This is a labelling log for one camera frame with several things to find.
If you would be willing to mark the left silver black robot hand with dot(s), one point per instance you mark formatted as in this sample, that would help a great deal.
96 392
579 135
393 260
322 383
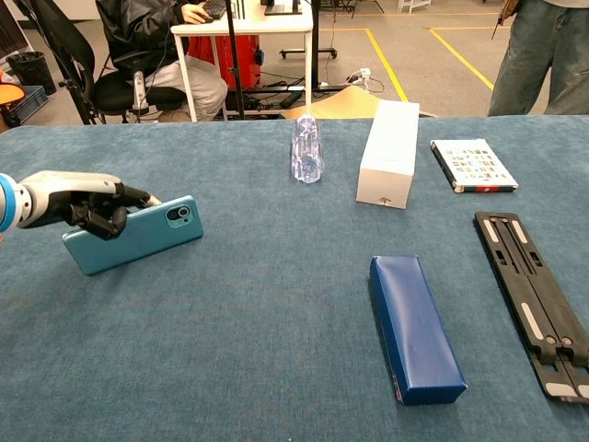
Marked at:
69 184

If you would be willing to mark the smartphone with teal back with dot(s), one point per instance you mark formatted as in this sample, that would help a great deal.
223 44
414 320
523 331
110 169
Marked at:
152 230

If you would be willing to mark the blue plastic crate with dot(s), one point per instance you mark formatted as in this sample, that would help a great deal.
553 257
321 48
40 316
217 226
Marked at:
32 103

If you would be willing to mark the black office chair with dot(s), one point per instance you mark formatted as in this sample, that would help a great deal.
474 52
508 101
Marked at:
119 92

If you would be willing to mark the orange object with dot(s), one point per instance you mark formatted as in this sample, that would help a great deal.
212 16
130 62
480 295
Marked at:
9 89

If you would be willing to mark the silver cylindrical device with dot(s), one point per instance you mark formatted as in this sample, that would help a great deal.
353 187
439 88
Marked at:
139 92

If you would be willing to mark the black waste bin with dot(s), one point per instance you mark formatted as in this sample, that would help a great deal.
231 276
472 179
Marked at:
32 71

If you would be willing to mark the seated person in black jacket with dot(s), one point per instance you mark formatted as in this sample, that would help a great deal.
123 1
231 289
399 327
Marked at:
138 32

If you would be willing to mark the red case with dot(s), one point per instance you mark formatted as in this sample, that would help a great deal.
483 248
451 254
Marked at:
216 60

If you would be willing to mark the black tripod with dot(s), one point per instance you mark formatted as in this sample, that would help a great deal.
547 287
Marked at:
234 60

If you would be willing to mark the blue table cloth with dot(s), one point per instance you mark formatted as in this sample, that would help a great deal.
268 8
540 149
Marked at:
230 322

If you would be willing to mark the black keyboard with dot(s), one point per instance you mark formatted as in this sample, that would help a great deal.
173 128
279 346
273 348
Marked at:
214 8

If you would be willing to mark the clear plastic water bottle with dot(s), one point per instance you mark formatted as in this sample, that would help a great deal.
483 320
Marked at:
308 152

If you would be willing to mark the flat brown cardboard sheet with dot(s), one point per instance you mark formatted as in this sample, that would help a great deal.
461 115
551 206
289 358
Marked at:
349 103

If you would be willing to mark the black wheeled stand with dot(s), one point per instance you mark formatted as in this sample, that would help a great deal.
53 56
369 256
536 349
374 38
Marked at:
317 27

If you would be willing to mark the white power strip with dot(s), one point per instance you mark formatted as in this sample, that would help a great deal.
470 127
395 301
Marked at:
361 75

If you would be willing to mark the long white cardboard box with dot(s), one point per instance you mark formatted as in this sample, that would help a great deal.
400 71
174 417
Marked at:
391 152

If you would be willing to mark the long blue box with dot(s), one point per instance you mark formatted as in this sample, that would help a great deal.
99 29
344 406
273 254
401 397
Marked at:
414 331

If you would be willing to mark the white book with small pictures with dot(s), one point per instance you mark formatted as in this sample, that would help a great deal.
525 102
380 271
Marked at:
474 163

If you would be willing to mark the black folding laptop stand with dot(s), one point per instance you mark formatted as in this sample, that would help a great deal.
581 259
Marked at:
529 285

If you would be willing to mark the standing person in jeans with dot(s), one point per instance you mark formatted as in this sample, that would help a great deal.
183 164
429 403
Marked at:
529 60

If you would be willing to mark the white frame table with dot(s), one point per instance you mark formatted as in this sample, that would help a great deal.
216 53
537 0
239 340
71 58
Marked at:
248 28

